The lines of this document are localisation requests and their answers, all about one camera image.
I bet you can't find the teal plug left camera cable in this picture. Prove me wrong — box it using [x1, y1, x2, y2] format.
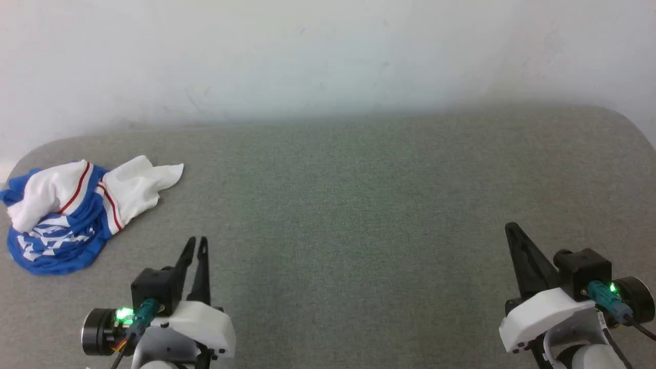
[110, 300, 160, 369]

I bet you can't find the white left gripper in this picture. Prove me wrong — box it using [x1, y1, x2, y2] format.
[153, 236, 237, 360]

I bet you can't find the teal plug right camera cable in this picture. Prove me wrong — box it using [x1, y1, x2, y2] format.
[587, 279, 656, 341]

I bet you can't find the grey fabric sofa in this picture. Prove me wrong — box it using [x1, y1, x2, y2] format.
[0, 105, 656, 369]

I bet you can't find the teal plug camera cable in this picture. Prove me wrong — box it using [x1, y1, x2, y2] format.
[110, 300, 160, 369]
[587, 279, 656, 341]

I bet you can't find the blue white basketball jersey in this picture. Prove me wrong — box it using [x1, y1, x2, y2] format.
[0, 155, 185, 276]

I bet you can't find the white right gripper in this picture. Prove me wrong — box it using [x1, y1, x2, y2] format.
[499, 221, 599, 355]

